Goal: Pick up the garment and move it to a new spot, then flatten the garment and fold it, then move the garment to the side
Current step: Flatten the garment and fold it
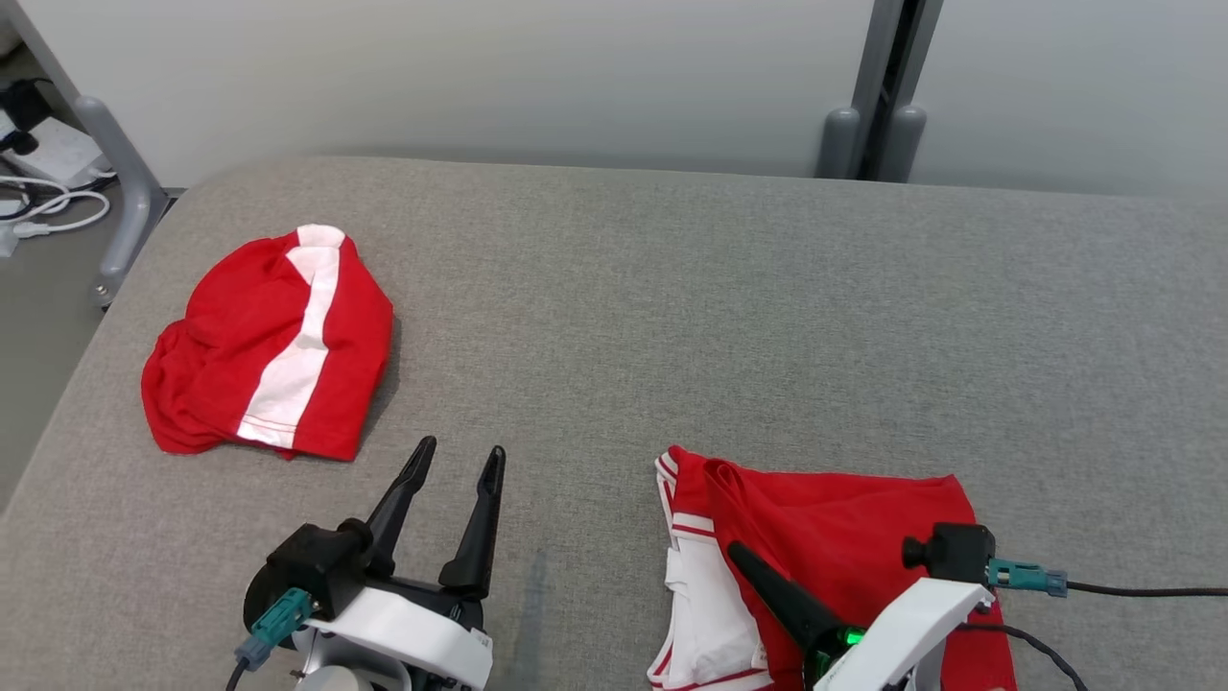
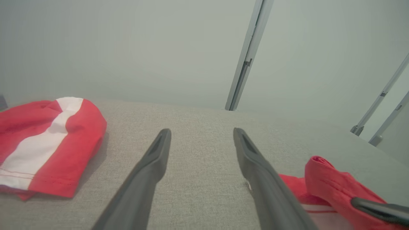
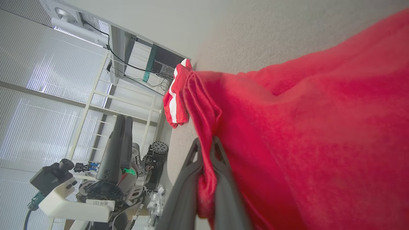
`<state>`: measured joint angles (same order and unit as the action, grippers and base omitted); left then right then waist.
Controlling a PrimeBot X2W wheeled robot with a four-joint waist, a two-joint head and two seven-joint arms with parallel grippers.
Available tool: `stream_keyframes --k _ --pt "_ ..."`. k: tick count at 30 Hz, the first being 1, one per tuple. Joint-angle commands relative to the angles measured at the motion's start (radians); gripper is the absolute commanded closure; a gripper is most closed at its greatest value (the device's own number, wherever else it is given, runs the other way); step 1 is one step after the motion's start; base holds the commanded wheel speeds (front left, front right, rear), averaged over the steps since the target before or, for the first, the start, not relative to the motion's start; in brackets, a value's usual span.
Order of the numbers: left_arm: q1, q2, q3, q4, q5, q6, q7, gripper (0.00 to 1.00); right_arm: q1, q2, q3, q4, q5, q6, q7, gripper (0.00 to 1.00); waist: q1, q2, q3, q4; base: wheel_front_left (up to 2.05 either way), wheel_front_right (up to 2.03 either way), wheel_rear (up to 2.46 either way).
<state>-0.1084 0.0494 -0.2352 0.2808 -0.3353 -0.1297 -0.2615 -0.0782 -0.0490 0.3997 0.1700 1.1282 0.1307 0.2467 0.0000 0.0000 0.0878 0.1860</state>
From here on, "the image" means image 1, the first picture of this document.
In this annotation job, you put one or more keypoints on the grey metal partition leg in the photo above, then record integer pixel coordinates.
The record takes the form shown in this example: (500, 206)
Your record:
(115, 154)

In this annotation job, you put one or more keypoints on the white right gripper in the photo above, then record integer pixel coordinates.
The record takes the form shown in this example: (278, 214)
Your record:
(892, 633)

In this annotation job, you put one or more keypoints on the red shorts with white stripe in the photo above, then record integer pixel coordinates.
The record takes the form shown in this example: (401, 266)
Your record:
(221, 355)

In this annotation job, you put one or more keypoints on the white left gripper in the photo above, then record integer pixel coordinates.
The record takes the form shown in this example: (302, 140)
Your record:
(413, 633)

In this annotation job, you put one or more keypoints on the white power strip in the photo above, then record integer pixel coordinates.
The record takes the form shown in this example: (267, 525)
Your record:
(58, 149)

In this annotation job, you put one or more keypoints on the black power adapter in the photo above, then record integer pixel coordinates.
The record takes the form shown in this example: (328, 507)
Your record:
(21, 106)

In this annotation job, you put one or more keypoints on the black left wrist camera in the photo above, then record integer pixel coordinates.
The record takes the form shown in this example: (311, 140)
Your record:
(307, 566)

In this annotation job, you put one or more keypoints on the grey partition joint post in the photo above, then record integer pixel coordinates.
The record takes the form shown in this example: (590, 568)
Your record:
(878, 58)

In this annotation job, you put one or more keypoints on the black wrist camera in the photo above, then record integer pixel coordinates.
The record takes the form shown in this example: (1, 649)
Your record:
(307, 566)
(959, 552)

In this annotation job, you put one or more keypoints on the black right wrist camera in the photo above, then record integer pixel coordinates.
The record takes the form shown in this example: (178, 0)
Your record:
(959, 552)

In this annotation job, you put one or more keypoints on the red white basketball jersey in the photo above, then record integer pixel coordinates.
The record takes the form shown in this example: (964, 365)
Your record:
(844, 518)

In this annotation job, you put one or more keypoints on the grey rounded partition foot cap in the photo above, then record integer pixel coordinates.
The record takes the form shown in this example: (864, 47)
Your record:
(839, 144)
(904, 144)

